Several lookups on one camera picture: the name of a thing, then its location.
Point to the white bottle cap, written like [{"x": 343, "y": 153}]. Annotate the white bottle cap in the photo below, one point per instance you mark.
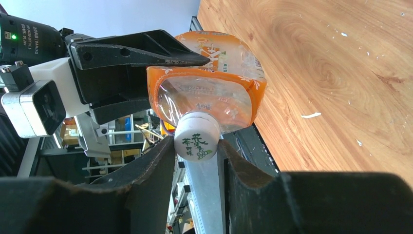
[{"x": 196, "y": 137}]

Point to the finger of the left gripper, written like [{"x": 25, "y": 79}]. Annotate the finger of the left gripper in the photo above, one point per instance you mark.
[
  {"x": 150, "y": 48},
  {"x": 104, "y": 112}
]

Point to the orange label tea bottle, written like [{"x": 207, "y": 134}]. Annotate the orange label tea bottle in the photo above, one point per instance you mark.
[{"x": 230, "y": 87}]

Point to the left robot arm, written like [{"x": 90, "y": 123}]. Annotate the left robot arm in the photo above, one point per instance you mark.
[{"x": 32, "y": 42}]

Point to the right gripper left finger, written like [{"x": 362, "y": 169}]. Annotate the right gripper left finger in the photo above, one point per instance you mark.
[{"x": 131, "y": 200}]

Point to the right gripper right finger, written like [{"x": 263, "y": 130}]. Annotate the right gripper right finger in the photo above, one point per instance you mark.
[{"x": 311, "y": 202}]

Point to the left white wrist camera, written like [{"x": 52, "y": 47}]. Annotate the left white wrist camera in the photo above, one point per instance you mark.
[{"x": 40, "y": 97}]

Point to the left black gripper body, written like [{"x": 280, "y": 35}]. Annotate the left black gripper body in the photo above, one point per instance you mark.
[{"x": 106, "y": 84}]

